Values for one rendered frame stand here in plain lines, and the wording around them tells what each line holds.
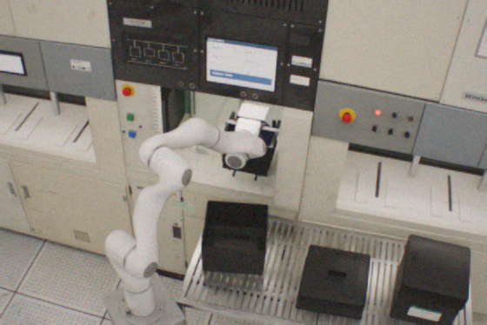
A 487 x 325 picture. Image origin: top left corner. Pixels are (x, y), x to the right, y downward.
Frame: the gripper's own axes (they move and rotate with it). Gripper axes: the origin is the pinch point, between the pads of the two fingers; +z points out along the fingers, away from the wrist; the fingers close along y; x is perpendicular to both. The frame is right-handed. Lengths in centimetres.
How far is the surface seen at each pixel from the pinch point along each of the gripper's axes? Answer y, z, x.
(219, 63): -13.0, -10.1, 31.2
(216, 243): -6, -36, -48
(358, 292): 61, -55, -38
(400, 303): 79, -58, -37
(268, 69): 6.9, -10.0, 32.5
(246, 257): 11, -49, -37
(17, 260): -141, -27, -126
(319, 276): 43, -50, -38
